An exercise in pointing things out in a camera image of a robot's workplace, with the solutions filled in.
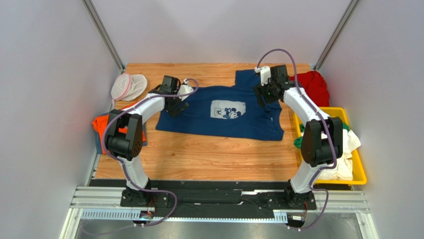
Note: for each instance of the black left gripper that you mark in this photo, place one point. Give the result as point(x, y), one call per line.
point(173, 110)

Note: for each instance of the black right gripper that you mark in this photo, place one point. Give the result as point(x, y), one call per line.
point(261, 93)

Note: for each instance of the navy blue t shirt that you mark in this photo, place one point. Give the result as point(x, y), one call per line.
point(228, 112)

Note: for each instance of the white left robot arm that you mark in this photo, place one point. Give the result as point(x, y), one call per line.
point(122, 138)

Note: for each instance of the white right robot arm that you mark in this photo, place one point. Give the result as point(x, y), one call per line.
point(322, 141)

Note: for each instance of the red crumpled t shirt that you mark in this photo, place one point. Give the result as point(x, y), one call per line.
point(315, 87)

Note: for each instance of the white mesh laundry bag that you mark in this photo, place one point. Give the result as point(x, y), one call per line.
point(128, 87)

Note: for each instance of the green t shirt in bin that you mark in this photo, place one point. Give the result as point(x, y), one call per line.
point(298, 141)

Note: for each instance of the orange folded t shirt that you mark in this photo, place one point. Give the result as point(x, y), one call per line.
point(99, 123)

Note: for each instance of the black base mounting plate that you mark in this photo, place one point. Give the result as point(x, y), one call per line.
point(210, 199)

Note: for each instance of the white t shirt in bin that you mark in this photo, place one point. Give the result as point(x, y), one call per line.
point(344, 168)

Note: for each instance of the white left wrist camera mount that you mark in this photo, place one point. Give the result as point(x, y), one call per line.
point(185, 89)

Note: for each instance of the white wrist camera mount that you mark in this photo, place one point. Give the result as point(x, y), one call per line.
point(264, 73)
point(185, 89)

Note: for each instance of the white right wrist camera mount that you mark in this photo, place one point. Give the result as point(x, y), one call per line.
point(264, 73)

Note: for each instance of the right aluminium corner post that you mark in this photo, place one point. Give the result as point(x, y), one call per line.
point(341, 25)

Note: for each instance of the aluminium corner post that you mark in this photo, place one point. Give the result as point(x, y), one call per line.
point(341, 25)
point(96, 19)

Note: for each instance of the left aluminium corner post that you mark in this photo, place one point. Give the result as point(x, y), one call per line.
point(96, 19)

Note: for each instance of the aluminium frame rail front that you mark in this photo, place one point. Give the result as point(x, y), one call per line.
point(100, 203)

